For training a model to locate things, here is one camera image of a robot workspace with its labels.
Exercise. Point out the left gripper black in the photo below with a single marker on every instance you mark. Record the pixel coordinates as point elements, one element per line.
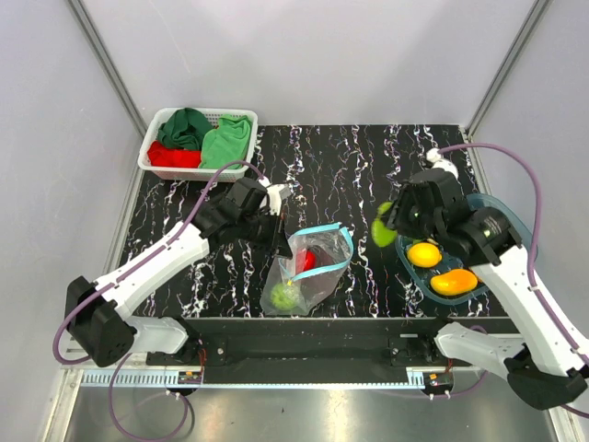
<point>268,248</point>

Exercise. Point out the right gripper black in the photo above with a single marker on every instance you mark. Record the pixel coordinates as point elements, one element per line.
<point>397,215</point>

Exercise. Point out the clear zip top bag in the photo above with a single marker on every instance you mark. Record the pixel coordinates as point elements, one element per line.
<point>334,249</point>

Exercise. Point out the green fake leafy vegetable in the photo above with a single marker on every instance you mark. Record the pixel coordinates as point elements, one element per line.
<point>382,235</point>

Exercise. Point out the yellow fake lemon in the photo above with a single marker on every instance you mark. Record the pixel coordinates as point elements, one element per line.
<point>424,255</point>

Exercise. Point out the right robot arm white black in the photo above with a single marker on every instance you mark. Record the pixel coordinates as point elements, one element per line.
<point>547,368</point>

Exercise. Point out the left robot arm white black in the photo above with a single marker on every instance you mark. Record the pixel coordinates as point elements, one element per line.
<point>99,315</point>

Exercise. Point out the red fake bell pepper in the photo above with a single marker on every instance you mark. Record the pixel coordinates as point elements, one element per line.
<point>305,260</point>

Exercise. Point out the orange fake mango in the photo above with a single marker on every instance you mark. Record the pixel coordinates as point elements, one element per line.
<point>454,283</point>

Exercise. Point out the teal plastic container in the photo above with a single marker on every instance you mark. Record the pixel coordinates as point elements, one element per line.
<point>480,200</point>

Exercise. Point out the teal plastic container lid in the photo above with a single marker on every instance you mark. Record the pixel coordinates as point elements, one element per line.
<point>422,276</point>

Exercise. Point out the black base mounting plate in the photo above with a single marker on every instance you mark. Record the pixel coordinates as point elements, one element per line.
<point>315,351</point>

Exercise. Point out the light green cloth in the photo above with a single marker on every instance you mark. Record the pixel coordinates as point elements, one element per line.
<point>227,142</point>

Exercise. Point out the dark green cloth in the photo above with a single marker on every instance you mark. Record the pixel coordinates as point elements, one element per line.
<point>185,129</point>

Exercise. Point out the red cloth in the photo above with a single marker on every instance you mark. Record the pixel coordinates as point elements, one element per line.
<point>163,157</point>

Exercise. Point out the white plastic basket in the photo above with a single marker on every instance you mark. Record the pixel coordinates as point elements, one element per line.
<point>212,115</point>

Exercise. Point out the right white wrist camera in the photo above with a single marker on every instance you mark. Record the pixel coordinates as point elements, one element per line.
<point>437,161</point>

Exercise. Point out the aluminium frame rail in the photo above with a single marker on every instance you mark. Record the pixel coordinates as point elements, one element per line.
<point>152,398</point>

